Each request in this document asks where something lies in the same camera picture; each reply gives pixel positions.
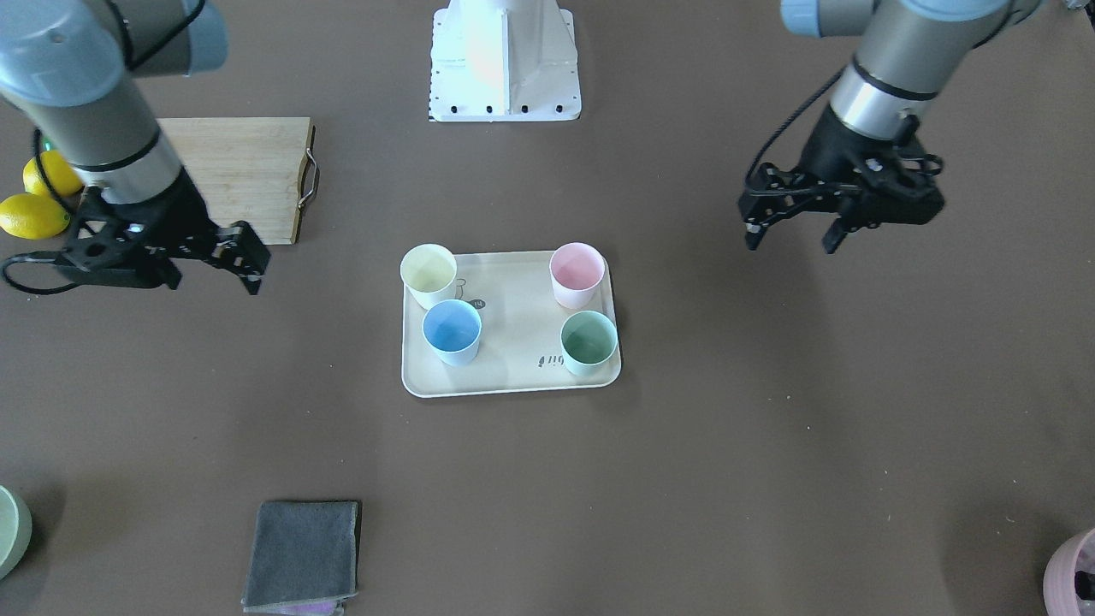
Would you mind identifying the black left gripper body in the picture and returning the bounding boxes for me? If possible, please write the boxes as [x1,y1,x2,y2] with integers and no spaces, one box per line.
[738,109,945,234]

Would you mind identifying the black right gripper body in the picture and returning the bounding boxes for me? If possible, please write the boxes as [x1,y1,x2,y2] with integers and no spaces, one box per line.
[51,171,270,289]

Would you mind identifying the cream cup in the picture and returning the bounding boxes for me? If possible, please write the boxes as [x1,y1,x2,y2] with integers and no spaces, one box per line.
[400,243,458,311]

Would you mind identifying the pink cup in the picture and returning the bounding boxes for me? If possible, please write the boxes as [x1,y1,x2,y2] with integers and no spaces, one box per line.
[548,242,607,311]

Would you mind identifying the green cup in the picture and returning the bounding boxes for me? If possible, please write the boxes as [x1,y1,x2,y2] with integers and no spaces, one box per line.
[560,311,619,376]

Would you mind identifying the blue cup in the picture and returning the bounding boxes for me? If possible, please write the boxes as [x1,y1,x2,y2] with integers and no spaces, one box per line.
[422,298,482,367]

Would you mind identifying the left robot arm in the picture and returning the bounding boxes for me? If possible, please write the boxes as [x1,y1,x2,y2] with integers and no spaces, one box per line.
[738,1,1040,254]

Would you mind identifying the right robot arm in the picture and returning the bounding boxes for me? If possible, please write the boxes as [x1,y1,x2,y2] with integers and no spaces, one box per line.
[1,1,270,295]

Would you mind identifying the cream rabbit tray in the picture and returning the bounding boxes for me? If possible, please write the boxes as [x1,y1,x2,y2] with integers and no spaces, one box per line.
[400,251,623,398]

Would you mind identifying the wooden cutting board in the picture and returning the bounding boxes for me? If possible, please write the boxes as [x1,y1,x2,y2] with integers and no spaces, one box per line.
[160,117,320,246]

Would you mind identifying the whole lemon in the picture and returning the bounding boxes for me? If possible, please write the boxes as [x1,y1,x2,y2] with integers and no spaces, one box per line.
[1,191,71,240]
[22,151,85,198]

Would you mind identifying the dark grey folded cloth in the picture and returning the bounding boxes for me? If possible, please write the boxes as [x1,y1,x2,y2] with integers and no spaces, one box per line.
[241,500,359,615]

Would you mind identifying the green bowl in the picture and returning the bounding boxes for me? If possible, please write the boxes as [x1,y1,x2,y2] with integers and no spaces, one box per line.
[1,486,33,580]

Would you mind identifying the pink bowl with ice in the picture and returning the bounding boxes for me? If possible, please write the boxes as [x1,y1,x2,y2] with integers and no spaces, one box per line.
[1044,528,1094,615]

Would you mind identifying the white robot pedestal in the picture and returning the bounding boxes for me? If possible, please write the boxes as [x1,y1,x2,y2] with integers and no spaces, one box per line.
[428,1,583,123]

